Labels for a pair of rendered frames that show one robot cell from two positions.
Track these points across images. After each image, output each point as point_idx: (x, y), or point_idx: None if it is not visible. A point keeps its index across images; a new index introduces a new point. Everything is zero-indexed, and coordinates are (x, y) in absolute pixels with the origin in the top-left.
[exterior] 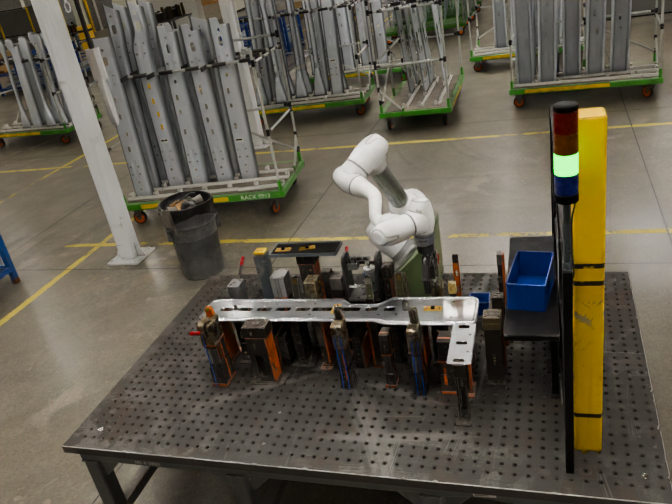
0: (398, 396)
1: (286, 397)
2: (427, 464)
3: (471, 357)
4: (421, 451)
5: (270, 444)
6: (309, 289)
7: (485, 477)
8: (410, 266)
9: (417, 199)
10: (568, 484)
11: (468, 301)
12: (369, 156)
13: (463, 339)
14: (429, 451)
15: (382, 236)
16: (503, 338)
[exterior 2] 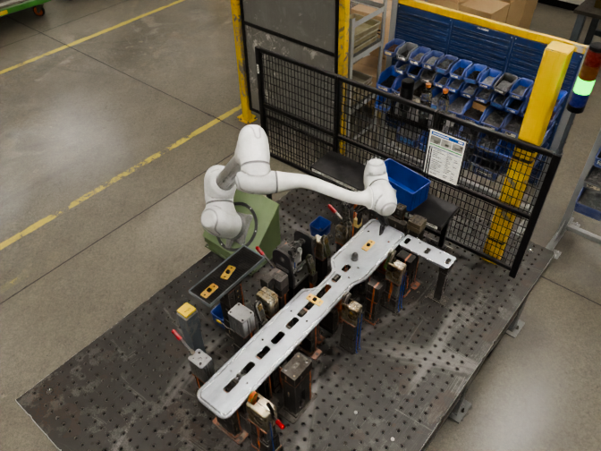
0: (390, 323)
1: (336, 399)
2: (475, 338)
3: (448, 253)
4: (460, 336)
5: (397, 433)
6: (274, 303)
7: (502, 315)
8: (266, 233)
9: (377, 163)
10: (524, 282)
11: (375, 225)
12: (267, 148)
13: (423, 248)
14: (462, 331)
15: (394, 206)
16: None
